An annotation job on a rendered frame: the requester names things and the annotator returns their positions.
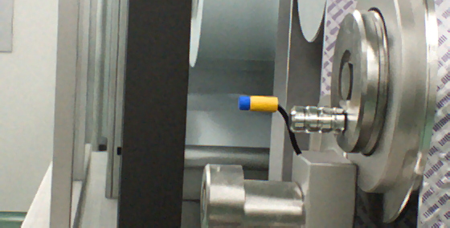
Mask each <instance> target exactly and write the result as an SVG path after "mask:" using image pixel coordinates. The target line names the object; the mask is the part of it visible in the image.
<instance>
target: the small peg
mask: <svg viewBox="0 0 450 228"><path fill-rule="evenodd" d="M288 127H289V129H290V130H291V132H298V133H302V132H306V133H316V132H319V133H320V134H328V133H329V132H330V133H332V134H336V135H341V134H342V132H343V129H344V127H345V113H344V111H343V109H342V108H329V107H320V108H317V107H313V106H308V107H307V108H304V107H303V106H295V105H293V106H292V107H291V108H290V110H289V114H288Z"/></svg>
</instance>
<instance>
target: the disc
mask: <svg viewBox="0 0 450 228"><path fill-rule="evenodd" d="M410 1H411V8H412V12H413V18H414V24H415V41H416V85H415V105H414V112H413V118H412V124H411V132H410V137H409V141H408V145H407V151H406V154H405V157H404V160H403V164H402V167H401V169H400V171H399V174H398V176H397V178H396V179H395V181H394V183H393V184H392V186H391V187H390V188H389V189H388V190H387V191H385V192H383V193H367V192H365V191H363V190H362V189H361V188H360V187H359V186H358V191H359V193H360V197H361V199H362V203H363V205H364V207H365V209H366V211H368V213H369V215H370V216H371V217H372V218H373V219H374V220H375V221H376V222H377V223H378V224H380V225H384V226H391V225H394V224H395V223H397V222H399V221H400V220H401V219H402V217H403V215H404V214H405V213H406V212H407V211H408V209H409V207H410V206H411V203H412V202H413V200H414V198H415V195H416V193H417V190H418V188H419V183H420V182H421V179H422V176H423V171H424V169H425V165H426V162H427V158H428V151H429V147H430V143H431V138H432V128H433V122H434V115H435V108H436V89H437V70H438V47H437V29H436V12H435V6H434V0H410Z"/></svg>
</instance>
